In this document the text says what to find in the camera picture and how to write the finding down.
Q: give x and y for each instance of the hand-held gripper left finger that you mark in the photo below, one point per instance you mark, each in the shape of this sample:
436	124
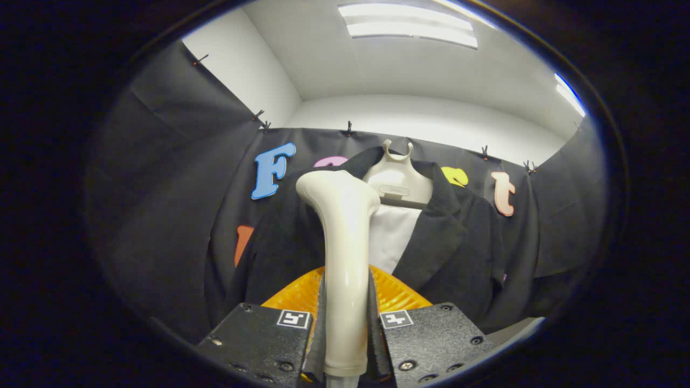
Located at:
253	339

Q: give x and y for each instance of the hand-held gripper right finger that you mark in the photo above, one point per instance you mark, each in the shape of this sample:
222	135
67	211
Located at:
431	339

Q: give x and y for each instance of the black suit jacket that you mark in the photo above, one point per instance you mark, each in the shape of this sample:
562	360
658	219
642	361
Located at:
447	248

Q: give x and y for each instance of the white garment steamer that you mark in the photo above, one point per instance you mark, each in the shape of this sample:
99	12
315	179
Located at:
345	258

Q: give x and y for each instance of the cream plastic clothes hanger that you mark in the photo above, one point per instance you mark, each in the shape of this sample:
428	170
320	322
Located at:
396	180

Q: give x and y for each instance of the black backdrop cloth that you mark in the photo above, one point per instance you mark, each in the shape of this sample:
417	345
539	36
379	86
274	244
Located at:
161	188

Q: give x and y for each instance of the row of black clips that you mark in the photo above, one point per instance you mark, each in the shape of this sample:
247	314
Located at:
349	128

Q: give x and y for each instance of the small ceiling light panel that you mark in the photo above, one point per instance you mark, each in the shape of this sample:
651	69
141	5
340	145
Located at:
570	96

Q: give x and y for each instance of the large ceiling light panel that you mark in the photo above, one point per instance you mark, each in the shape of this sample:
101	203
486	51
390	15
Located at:
409	27

